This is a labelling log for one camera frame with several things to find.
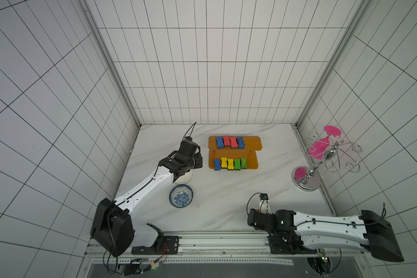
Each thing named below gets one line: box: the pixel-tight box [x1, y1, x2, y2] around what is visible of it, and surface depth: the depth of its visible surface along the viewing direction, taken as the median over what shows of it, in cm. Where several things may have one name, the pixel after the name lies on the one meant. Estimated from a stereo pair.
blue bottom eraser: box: [213, 158, 222, 171], surface depth 99 cm
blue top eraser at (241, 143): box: [236, 136, 246, 150], surface depth 92 cm
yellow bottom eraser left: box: [220, 156, 228, 169], surface depth 100 cm
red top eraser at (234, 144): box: [229, 136, 239, 149], surface depth 92 cm
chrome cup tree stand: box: [291, 131, 364, 192], surface depth 77 cm
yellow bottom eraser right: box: [227, 158, 234, 171], surface depth 99 cm
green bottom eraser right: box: [240, 157, 248, 169], surface depth 99 cm
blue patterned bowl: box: [169, 184, 195, 209], surface depth 87 cm
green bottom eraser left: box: [233, 158, 241, 171], surface depth 99 cm
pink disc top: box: [323, 125, 342, 137], surface depth 81 cm
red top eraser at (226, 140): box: [222, 135, 232, 146], surface depth 93 cm
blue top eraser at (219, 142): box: [216, 136, 225, 149], surface depth 92 cm
